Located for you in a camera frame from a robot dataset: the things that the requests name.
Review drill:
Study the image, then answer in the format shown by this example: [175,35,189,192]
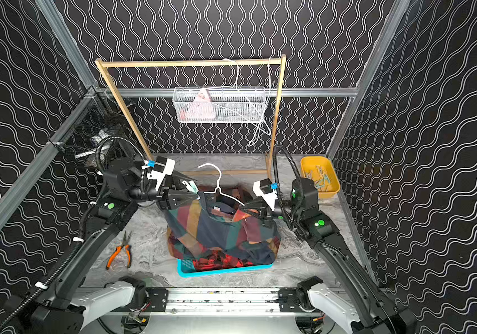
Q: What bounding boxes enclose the wooden clothes rack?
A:
[94,54,287,178]

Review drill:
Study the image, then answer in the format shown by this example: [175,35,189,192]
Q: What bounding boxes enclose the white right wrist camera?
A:
[252,178,279,210]

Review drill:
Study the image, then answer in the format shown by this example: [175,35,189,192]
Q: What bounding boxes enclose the white wire mesh basket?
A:
[172,86,267,123]

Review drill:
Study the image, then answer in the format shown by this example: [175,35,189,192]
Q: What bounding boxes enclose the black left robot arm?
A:
[0,135,197,333]

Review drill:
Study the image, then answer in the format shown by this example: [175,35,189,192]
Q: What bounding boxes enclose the pink triangular item in basket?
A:
[185,89,216,122]

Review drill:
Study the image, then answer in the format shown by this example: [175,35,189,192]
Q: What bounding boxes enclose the green clothespin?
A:
[182,180,199,193]

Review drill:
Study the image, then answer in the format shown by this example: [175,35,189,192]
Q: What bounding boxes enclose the orange handled pliers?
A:
[105,230,133,270]

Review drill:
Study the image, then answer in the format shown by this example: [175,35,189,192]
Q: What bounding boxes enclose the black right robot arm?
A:
[243,145,417,333]

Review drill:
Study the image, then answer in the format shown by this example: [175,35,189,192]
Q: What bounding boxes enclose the yellow plastic tray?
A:
[300,156,341,199]

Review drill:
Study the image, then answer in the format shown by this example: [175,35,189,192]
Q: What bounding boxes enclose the teal plastic basket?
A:
[177,260,273,278]

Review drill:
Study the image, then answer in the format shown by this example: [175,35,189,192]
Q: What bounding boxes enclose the white wire hanger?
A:
[248,57,273,148]

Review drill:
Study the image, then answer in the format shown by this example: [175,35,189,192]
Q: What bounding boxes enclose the red black plaid shirt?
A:
[192,254,254,271]

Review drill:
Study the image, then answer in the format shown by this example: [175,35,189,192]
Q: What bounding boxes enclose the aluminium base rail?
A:
[54,286,394,316]

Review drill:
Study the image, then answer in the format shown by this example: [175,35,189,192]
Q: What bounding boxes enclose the multicolour plaid shirt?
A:
[163,186,281,250]
[167,228,281,265]

